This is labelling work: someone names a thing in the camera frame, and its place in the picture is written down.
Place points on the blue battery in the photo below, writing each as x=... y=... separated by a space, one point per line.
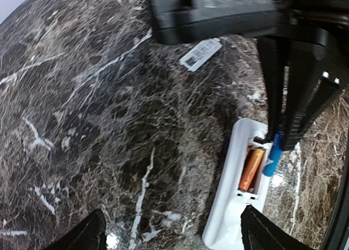
x=274 y=155

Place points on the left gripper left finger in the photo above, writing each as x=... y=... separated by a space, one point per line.
x=90 y=233

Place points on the orange battery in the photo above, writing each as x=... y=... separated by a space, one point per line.
x=252 y=162

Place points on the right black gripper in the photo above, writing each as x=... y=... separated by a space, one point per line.
x=278 y=25

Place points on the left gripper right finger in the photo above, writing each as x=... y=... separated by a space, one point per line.
x=258 y=232

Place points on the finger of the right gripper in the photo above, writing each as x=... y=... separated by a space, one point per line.
x=272 y=84
x=314 y=80

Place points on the white battery cover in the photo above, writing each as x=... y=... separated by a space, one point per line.
x=198 y=55

